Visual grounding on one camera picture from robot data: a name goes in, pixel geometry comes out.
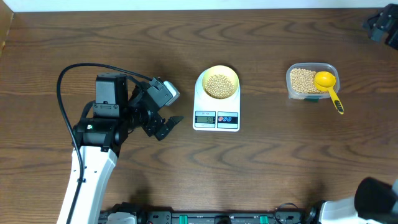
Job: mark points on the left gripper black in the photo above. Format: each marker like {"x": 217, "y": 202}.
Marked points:
{"x": 157, "y": 120}

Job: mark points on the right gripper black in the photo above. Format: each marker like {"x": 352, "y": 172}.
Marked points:
{"x": 390, "y": 17}

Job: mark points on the yellow measuring scoop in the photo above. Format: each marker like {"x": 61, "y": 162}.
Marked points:
{"x": 325, "y": 81}

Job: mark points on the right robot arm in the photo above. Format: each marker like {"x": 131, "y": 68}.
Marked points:
{"x": 374, "y": 201}

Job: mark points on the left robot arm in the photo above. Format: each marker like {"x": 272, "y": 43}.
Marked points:
{"x": 122, "y": 104}

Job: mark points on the white digital kitchen scale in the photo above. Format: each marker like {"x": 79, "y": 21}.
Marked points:
{"x": 210, "y": 114}

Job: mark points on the soybeans in bowl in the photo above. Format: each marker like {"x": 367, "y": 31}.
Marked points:
{"x": 219, "y": 86}

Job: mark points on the pale yellow bowl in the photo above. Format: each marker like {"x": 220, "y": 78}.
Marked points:
{"x": 224, "y": 70}

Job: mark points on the soybeans in container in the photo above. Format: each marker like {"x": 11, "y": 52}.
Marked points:
{"x": 302, "y": 81}

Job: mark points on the clear plastic container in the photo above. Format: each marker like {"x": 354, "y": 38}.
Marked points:
{"x": 318, "y": 67}

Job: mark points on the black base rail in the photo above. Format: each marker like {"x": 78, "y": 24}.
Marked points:
{"x": 125, "y": 213}

